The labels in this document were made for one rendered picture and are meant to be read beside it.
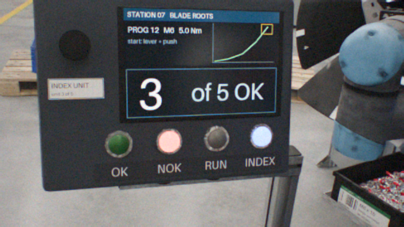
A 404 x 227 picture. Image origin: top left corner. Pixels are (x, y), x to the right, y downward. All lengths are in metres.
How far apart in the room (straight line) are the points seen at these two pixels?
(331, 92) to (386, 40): 0.51
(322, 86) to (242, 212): 1.31
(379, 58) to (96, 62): 0.35
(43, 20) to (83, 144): 0.12
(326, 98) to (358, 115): 0.45
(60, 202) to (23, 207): 0.17
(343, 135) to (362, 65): 0.11
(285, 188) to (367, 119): 0.15
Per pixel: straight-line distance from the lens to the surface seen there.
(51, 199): 2.39
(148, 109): 0.44
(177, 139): 0.45
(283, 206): 0.64
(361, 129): 0.65
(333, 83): 1.10
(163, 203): 2.32
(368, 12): 1.27
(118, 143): 0.44
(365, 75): 0.61
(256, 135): 0.47
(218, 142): 0.46
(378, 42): 0.60
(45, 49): 0.43
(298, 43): 1.39
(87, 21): 0.43
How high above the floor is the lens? 1.32
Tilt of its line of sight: 23 degrees down
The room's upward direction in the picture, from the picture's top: 5 degrees clockwise
